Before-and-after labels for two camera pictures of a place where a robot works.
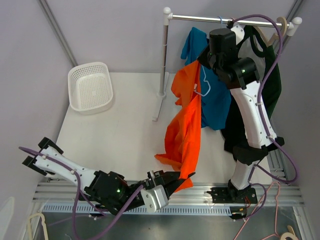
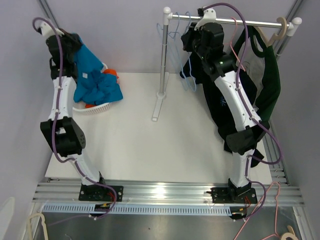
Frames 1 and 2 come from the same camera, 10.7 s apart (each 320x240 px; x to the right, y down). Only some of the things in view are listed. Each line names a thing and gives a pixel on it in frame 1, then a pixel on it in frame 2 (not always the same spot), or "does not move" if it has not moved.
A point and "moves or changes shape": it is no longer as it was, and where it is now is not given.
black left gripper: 170,181 -> 73,38
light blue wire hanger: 196,84 -> 190,65
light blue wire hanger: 221,19 -> 173,42
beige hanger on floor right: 291,234 does not move
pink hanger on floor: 277,193 does not move
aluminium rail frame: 279,191 does not move
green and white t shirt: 251,44 does not move
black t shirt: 235,140 moves or changes shape
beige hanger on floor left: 43,221 does not move
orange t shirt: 183,140 -> 111,71
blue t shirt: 215,93 -> 92,86
